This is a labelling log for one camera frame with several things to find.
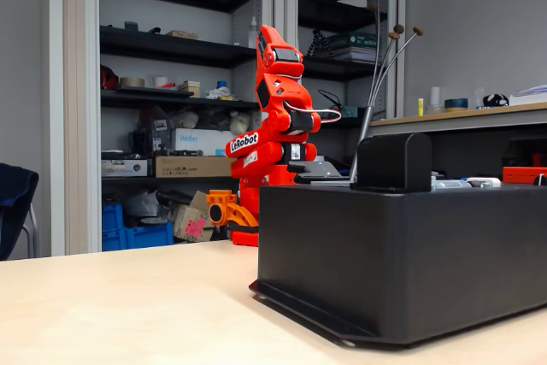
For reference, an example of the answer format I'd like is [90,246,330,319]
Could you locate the small wooden box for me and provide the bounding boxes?
[177,79,202,98]

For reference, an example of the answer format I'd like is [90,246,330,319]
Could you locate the white paper stack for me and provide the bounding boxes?
[509,84,547,107]

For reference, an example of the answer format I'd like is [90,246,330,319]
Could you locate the white cylinder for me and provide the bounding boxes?
[426,85,444,115]

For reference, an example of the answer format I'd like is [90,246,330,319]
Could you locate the stack of books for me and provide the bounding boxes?
[326,32,379,63]

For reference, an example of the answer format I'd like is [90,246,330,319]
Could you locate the white crumpled cloth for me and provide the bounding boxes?
[205,85,235,101]

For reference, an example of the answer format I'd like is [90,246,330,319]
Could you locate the dark blue chair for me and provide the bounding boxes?
[0,162,40,262]

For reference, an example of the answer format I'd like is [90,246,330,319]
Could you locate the white squeeze bottle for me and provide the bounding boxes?
[248,16,260,50]

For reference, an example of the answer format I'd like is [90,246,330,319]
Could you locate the white servo cable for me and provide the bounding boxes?
[284,99,343,124]

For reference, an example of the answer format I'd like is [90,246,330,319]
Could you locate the grey desk wooden top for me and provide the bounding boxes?
[369,101,547,180]

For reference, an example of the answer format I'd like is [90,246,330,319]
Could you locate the black flexible tripod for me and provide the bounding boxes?
[308,28,333,59]

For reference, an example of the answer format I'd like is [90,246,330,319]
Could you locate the red-orange display module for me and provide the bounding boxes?
[502,166,547,185]

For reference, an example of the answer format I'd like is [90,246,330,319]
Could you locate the black cable bundle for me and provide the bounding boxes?
[318,88,345,112]

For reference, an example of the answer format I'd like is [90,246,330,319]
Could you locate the cardboard box pink label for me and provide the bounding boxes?
[172,190,215,243]

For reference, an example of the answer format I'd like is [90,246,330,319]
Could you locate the tall blue plastic crate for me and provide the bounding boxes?
[101,203,127,252]

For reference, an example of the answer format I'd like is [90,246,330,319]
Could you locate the red rounded object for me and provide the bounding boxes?
[100,64,121,91]

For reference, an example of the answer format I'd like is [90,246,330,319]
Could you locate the low blue plastic crate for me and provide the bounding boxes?
[124,221,174,250]

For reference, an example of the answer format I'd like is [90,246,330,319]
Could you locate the black white plush toy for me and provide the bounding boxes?
[482,92,510,109]

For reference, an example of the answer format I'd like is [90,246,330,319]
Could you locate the white latch block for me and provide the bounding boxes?
[465,176,502,189]

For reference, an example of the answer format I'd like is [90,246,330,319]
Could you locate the white printed flat box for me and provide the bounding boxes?
[101,158,154,178]

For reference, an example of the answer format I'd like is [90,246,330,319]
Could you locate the black task board box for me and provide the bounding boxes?
[249,183,547,348]

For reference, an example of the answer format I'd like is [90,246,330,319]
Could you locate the dark device box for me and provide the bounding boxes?
[339,104,365,120]

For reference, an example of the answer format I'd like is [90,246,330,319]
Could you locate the grey plastic bag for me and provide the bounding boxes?
[122,188,174,226]

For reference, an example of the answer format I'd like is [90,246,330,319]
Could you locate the silver metal hinge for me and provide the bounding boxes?
[430,175,471,192]

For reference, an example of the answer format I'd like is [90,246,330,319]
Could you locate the black rounded post block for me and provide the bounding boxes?
[350,132,432,194]

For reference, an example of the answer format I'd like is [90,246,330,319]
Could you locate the small flat cardboard box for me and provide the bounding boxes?
[165,29,199,41]

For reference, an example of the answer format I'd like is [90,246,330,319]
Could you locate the long brown cardboard box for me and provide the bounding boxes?
[154,156,235,179]

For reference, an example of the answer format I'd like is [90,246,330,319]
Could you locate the orange table clamp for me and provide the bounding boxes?
[205,189,260,234]

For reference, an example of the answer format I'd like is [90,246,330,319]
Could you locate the grey metal chair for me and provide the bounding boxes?
[21,203,42,258]

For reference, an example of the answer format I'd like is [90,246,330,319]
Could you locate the blue tape roll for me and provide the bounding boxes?
[444,97,470,113]

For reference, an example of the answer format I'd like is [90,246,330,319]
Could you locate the black electronic equipment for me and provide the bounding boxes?
[127,104,173,157]

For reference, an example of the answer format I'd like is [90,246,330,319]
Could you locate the white Weller box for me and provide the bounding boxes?
[171,127,234,157]

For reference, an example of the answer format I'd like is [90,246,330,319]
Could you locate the white plastic bag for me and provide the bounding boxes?
[228,109,252,136]
[169,109,201,130]

